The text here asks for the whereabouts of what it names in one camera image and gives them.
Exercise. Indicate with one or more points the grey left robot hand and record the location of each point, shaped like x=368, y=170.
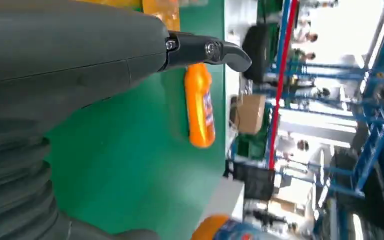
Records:
x=62, y=49

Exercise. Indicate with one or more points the ribbed grey left robot arm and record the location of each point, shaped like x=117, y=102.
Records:
x=13, y=185

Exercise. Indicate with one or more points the yellow sheet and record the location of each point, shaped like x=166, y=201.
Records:
x=162, y=13

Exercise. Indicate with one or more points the green table mat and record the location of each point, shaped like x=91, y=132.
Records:
x=129, y=159

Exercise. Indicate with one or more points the orange drink bottle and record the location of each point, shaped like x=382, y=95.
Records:
x=218, y=230
x=198, y=109

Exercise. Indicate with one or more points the black chair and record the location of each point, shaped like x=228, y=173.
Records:
x=256, y=53

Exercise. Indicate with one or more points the cardboard box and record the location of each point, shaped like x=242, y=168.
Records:
x=251, y=114

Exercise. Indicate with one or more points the red bar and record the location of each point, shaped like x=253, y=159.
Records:
x=279, y=99

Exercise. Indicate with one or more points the black box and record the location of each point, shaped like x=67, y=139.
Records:
x=255, y=182

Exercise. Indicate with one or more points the person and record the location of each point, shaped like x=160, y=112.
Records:
x=303, y=56
x=308, y=37
x=303, y=145

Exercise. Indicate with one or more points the blue metal frame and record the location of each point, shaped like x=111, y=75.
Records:
x=374, y=139

